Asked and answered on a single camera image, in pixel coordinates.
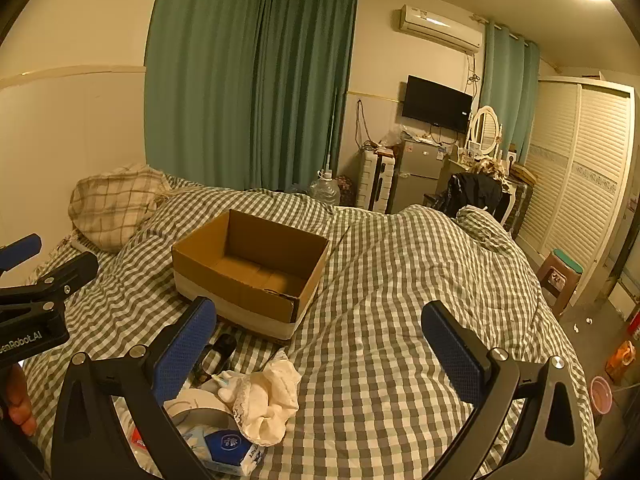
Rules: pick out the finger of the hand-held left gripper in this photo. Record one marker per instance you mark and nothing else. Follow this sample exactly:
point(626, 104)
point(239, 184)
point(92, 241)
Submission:
point(20, 251)
point(70, 271)

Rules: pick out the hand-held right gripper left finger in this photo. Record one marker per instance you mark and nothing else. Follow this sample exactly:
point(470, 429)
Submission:
point(184, 352)

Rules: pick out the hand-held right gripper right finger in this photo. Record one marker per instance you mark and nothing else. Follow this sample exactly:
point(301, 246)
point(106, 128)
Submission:
point(454, 356)

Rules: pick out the person's left hand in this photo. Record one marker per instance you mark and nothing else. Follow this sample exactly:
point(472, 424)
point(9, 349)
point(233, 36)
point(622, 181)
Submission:
point(20, 405)

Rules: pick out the black small bottle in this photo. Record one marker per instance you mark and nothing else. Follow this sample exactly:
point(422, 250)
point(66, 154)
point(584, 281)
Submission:
point(220, 355)

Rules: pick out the white round lid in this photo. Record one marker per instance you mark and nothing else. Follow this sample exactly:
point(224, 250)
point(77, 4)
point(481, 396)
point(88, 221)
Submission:
point(197, 407)

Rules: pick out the beige plaid pillow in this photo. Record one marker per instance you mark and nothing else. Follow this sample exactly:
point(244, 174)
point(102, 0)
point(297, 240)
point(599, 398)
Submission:
point(115, 200)

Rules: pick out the green checked blanket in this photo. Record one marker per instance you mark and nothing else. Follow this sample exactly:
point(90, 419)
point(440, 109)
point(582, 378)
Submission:
point(380, 310)

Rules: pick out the clear plastic bag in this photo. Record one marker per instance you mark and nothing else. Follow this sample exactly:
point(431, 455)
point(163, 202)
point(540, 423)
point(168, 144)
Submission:
point(132, 435)

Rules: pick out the crumpled white cloth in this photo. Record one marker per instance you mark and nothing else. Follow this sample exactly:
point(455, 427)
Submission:
point(272, 400)

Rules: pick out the blue white tissue packet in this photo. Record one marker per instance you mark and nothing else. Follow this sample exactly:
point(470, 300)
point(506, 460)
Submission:
point(225, 447)

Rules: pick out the brown cardboard box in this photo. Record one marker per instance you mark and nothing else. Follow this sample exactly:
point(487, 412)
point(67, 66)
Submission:
point(250, 245)

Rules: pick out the brown plastic stool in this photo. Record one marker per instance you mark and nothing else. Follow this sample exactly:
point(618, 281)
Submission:
point(560, 275)

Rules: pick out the pink plastic basin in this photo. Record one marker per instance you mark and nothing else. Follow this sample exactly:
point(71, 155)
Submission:
point(603, 395)

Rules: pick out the black jacket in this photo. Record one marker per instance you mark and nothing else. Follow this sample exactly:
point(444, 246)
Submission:
point(472, 192)

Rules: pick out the orange plastic bag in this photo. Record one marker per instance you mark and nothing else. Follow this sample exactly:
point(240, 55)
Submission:
point(620, 360)

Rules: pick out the small silver fridge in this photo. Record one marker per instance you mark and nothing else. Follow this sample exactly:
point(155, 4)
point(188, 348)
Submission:
point(415, 180)

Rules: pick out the white stacked foam boxes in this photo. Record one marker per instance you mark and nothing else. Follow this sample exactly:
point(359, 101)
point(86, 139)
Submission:
point(374, 182)

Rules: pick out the large clear water bottle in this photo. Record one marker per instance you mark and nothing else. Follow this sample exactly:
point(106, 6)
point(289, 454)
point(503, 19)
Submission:
point(324, 190)

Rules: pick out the white louvered wardrobe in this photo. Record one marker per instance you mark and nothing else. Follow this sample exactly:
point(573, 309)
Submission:
point(580, 170)

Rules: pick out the white oval mirror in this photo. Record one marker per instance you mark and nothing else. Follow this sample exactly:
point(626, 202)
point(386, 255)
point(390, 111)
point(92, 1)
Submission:
point(485, 127)

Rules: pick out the green curtain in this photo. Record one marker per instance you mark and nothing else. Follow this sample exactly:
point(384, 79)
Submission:
point(200, 70)
point(510, 90)
point(305, 85)

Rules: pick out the white pole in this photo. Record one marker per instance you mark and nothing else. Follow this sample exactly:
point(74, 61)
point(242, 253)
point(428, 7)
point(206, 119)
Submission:
point(330, 145)

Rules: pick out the white air conditioner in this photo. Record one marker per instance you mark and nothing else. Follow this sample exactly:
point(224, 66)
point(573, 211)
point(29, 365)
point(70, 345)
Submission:
point(440, 27)

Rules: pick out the black wall television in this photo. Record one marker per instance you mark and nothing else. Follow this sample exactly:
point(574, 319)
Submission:
point(436, 104)

